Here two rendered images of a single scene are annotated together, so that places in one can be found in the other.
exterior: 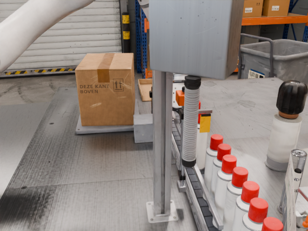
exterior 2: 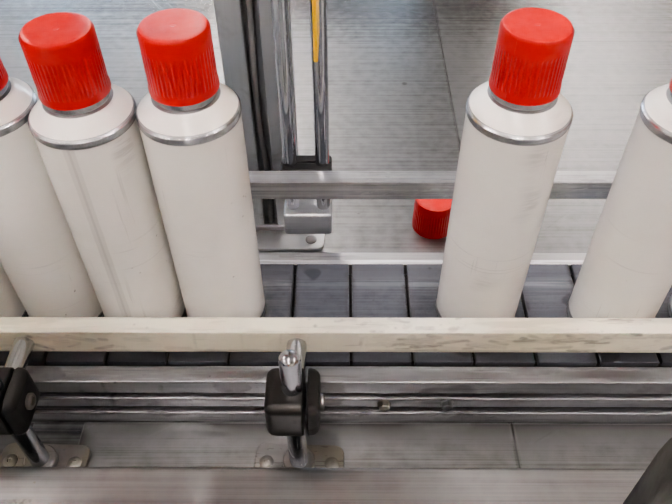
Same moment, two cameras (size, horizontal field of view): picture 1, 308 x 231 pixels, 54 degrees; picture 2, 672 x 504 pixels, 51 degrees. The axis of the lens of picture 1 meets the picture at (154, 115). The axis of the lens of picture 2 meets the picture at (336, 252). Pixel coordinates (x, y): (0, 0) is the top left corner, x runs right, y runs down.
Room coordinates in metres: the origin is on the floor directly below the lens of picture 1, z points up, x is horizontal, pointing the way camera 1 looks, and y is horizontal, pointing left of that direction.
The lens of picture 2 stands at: (0.81, -0.45, 1.24)
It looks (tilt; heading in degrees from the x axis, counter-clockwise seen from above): 47 degrees down; 97
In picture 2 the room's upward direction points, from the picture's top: straight up
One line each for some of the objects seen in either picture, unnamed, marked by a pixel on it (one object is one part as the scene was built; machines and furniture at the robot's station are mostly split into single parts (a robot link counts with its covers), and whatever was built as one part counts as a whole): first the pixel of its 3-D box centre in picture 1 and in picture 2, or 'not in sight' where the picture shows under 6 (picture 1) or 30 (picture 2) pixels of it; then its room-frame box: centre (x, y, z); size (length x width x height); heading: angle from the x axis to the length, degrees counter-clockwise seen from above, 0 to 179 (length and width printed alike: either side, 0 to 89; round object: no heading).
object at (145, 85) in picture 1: (161, 88); not in sight; (1.75, -0.04, 0.85); 0.30 x 0.26 x 0.04; 7
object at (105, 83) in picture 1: (108, 87); not in sight; (1.39, 0.22, 0.99); 0.30 x 0.24 x 0.27; 2
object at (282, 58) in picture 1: (276, 76); not in sight; (3.18, -1.36, 0.48); 0.89 x 0.63 x 0.96; 121
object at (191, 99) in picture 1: (190, 123); not in sight; (0.59, -0.08, 1.18); 0.04 x 0.04 x 0.21
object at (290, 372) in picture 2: not in sight; (296, 415); (0.76, -0.25, 0.89); 0.03 x 0.03 x 0.12; 7
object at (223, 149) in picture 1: (221, 179); (110, 197); (0.65, -0.18, 0.98); 0.05 x 0.05 x 0.20
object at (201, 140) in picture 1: (199, 140); (500, 194); (0.86, -0.15, 0.98); 0.05 x 0.05 x 0.20
